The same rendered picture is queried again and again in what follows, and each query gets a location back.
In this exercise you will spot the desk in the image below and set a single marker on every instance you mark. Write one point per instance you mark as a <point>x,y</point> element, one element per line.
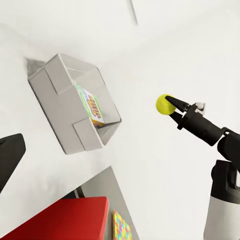
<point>46,174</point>

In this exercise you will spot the board game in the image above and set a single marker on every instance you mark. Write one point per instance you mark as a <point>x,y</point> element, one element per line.
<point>91,105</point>

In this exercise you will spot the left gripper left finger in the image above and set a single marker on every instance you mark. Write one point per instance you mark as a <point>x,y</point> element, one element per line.
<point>12,149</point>

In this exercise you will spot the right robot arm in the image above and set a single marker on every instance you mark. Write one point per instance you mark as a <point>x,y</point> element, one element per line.
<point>223,216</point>

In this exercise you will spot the jigsaw puzzle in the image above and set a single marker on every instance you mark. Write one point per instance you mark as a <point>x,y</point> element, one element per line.
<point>121,230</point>

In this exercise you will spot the tennis ball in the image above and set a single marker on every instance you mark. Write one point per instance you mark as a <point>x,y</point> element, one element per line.
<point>163,106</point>

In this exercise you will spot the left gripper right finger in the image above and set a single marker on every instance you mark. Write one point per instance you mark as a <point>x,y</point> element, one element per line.
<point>232,149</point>

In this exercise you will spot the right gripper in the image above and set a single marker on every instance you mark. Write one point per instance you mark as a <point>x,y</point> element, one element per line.
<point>192,121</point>

